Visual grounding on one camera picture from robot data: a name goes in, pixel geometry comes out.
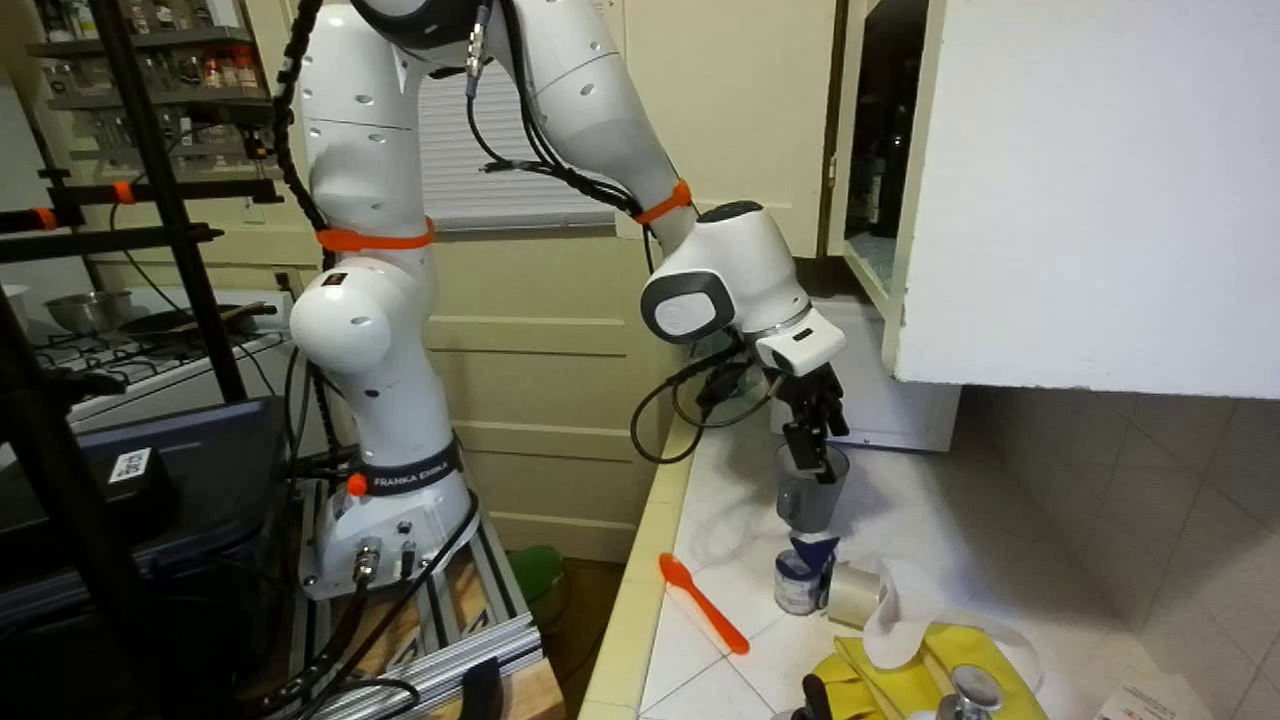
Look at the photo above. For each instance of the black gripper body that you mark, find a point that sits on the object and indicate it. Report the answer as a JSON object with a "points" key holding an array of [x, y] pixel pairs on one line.
{"points": [[812, 407]]}

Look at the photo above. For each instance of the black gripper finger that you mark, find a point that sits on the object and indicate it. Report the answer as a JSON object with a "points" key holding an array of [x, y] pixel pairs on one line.
{"points": [[834, 463], [800, 446]]}

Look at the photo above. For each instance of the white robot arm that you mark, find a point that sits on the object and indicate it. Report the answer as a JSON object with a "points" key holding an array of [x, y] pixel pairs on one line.
{"points": [[356, 73]]}

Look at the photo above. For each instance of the white microwave oven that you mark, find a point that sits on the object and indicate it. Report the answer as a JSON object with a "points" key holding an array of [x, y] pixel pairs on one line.
{"points": [[876, 407]]}

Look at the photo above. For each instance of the clear tape roll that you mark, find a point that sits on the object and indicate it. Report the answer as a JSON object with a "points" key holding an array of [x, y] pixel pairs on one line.
{"points": [[854, 594]]}

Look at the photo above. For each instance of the orange plastic spoon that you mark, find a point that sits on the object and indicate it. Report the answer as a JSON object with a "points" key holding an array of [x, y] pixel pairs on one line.
{"points": [[683, 576]]}

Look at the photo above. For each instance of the yellow rubber gloves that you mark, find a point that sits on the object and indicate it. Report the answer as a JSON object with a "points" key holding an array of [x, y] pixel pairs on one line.
{"points": [[944, 666]]}

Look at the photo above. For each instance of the white window blind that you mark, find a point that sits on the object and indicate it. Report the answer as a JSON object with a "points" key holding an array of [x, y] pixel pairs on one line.
{"points": [[461, 128]]}

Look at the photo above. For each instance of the black metal rack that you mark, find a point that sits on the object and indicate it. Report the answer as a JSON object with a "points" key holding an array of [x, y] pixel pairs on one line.
{"points": [[188, 489]]}

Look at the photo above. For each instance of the white wall cabinet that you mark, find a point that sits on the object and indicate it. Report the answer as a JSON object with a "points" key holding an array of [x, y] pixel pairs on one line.
{"points": [[1067, 195]]}

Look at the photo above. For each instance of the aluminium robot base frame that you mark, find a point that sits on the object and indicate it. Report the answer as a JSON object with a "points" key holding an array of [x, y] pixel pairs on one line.
{"points": [[445, 645]]}

